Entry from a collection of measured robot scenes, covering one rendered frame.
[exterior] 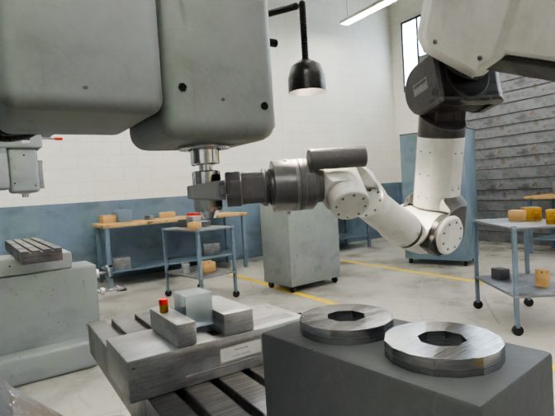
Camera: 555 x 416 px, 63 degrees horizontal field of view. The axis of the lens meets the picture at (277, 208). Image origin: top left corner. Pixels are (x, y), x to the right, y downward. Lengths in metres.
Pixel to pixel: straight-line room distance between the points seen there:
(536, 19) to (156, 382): 0.77
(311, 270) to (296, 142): 3.92
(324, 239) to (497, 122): 4.64
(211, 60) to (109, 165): 6.73
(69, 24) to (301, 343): 0.44
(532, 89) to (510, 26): 8.10
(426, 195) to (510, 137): 8.03
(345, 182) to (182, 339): 0.38
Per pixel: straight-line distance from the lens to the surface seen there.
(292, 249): 5.21
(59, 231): 7.24
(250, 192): 0.72
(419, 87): 0.92
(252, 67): 0.71
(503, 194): 9.02
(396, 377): 0.36
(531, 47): 0.74
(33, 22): 0.61
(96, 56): 0.61
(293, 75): 0.88
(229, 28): 0.71
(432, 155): 0.92
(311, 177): 0.73
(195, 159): 0.74
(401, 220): 0.86
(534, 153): 8.74
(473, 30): 0.76
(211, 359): 0.84
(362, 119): 10.01
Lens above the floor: 1.23
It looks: 3 degrees down
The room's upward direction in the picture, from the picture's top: 4 degrees counter-clockwise
